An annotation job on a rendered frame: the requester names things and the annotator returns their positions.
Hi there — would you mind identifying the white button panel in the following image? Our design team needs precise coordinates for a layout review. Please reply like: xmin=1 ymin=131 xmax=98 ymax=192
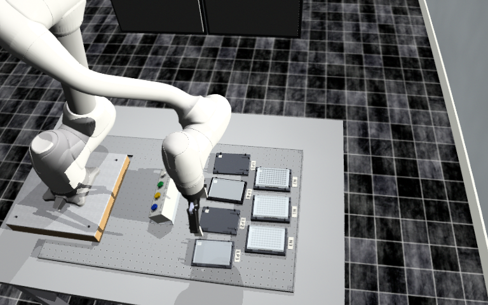
xmin=148 ymin=168 xmax=180 ymax=225

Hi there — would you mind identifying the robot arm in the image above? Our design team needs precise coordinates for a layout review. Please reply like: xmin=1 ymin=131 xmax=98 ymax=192
xmin=0 ymin=0 xmax=231 ymax=211

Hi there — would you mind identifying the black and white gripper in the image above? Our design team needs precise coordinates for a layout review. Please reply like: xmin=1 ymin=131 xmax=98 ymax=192
xmin=181 ymin=184 xmax=208 ymax=236

